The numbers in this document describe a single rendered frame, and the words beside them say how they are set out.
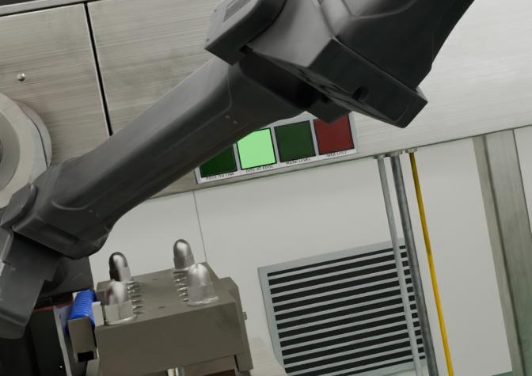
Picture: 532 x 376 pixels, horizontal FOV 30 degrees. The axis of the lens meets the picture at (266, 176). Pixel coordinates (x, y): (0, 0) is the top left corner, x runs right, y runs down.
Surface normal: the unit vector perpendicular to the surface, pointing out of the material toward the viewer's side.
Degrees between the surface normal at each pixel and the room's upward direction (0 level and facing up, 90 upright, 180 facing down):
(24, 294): 81
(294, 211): 90
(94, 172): 56
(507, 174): 90
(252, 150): 90
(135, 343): 90
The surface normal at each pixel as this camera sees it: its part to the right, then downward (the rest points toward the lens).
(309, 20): -0.79, -0.44
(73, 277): 0.03, -0.48
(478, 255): 0.14, 0.03
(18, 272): 0.56, -0.22
